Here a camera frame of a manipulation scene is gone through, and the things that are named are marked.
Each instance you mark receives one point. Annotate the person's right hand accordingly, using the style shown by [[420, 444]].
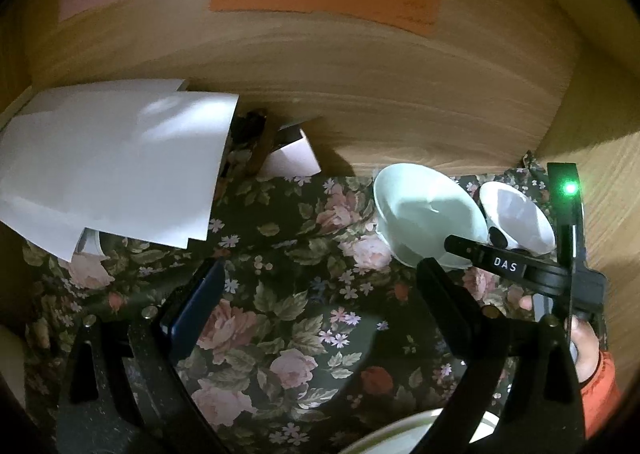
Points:
[[585, 349]]

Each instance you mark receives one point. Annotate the person's right forearm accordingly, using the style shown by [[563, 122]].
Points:
[[600, 399]]

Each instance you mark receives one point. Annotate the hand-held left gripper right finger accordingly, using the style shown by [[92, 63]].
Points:
[[440, 294]]

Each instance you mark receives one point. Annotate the mint green bowl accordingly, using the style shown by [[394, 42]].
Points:
[[415, 214]]

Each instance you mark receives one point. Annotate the small white box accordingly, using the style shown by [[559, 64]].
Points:
[[290, 158]]

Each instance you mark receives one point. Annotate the stack of white papers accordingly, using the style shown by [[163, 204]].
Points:
[[110, 158]]

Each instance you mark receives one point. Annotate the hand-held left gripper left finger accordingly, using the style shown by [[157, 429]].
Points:
[[200, 304]]

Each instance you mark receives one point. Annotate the dark floral tablecloth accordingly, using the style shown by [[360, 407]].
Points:
[[300, 234]]

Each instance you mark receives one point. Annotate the white black-spotted bowl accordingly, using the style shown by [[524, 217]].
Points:
[[515, 214]]

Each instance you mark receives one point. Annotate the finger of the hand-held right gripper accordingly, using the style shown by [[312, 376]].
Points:
[[500, 262]]

